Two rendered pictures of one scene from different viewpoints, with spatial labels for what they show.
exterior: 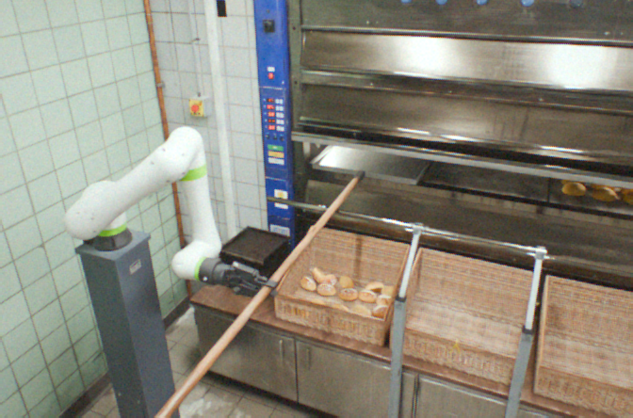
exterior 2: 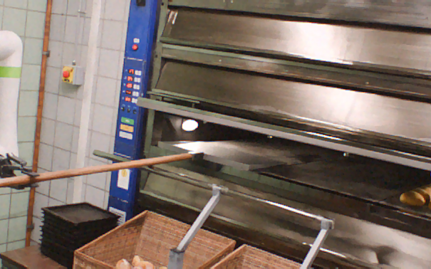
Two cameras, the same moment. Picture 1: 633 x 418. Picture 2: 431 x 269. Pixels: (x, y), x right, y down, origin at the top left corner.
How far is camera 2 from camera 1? 1.10 m
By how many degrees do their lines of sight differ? 20
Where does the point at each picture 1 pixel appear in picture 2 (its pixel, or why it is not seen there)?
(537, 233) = (360, 236)
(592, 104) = (412, 88)
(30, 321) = not seen: outside the picture
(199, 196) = (4, 95)
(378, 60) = (226, 36)
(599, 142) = (419, 130)
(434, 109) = (272, 89)
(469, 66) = (304, 44)
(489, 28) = (325, 9)
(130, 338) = not seen: outside the picture
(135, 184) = not seen: outside the picture
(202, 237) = not seen: outside the picture
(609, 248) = not seen: outside the picture
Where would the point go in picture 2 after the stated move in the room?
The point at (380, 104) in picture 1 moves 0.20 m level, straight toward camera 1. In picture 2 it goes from (225, 81) to (211, 82)
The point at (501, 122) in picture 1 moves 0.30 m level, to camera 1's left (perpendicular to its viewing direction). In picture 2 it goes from (330, 105) to (259, 95)
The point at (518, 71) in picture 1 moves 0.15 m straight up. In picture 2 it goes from (346, 50) to (352, 13)
